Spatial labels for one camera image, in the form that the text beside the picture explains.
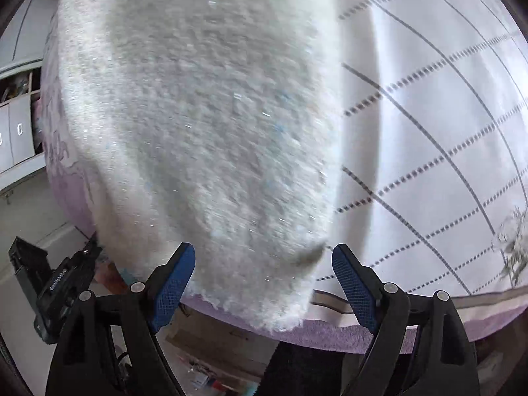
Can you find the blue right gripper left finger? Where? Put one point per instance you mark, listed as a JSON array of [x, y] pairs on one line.
[[167, 284]]

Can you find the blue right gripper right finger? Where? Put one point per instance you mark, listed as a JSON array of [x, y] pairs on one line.
[[360, 286]]

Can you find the cream fuzzy knit sweater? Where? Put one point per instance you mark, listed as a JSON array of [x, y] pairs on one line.
[[213, 122]]

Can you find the white grid-pattern bed sheet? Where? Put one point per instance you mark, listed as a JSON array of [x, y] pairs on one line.
[[432, 186]]

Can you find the grey cabinet with drawers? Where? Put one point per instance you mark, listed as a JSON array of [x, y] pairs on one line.
[[22, 49]]

